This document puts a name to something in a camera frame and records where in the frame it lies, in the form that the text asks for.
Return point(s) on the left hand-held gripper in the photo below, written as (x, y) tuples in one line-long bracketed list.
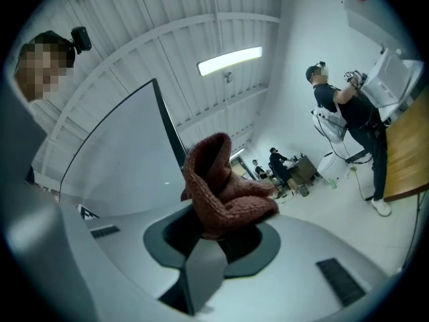
[(88, 213)]

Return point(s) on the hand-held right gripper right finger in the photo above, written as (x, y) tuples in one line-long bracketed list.
[(285, 297)]

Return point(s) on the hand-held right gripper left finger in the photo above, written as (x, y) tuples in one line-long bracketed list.
[(117, 263)]

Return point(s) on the large whiteboard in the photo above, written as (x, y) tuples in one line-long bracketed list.
[(117, 153)]

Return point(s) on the brown wiping cloth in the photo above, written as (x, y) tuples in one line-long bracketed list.
[(234, 200)]

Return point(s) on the green plastic bottle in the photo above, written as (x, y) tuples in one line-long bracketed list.
[(332, 184)]

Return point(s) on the dark desk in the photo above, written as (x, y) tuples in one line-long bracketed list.
[(301, 169)]

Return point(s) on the white plastic bin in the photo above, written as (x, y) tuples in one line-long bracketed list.
[(333, 166)]

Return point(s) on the person's head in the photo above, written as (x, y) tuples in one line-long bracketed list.
[(40, 69)]

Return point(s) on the ceiling light bar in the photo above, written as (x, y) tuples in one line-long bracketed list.
[(231, 60)]

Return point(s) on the white microwave oven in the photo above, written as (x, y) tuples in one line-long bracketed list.
[(385, 76)]

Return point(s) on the black head-mounted camera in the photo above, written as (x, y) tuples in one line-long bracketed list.
[(81, 39)]

